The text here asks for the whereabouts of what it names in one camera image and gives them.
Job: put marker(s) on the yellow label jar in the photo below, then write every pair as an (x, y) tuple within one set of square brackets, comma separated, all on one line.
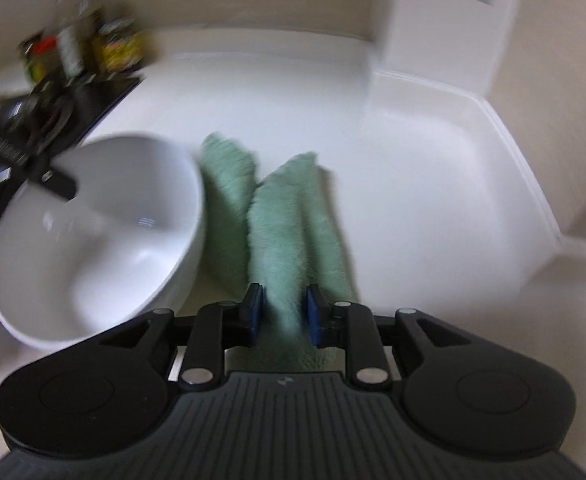
[(120, 47)]

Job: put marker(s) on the red lid jar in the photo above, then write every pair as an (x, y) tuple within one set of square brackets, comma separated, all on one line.
[(48, 57)]

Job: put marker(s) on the yellow cap glass bottle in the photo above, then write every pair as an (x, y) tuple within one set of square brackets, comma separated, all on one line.
[(68, 35)]

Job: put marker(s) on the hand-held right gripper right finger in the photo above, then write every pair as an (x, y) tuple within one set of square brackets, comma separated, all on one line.
[(312, 315)]

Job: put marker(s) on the green lid jar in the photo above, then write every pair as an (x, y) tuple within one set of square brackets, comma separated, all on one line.
[(30, 62)]

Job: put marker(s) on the green fluffy cloth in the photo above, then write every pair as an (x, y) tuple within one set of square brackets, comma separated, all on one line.
[(278, 230)]

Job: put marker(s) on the white patterned bowl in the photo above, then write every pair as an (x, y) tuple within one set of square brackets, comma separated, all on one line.
[(103, 240)]

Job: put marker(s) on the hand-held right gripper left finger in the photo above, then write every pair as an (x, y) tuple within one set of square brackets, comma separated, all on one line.
[(254, 312)]

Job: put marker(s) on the black stove burner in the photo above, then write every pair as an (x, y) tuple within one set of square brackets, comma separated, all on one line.
[(48, 115)]

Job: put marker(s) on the black glass gas stove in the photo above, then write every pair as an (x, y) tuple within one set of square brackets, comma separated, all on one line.
[(98, 100)]

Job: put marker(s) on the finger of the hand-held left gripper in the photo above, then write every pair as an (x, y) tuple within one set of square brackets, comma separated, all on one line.
[(58, 185)]

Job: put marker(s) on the dark cap oil bottle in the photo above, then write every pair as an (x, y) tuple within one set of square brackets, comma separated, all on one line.
[(89, 25)]

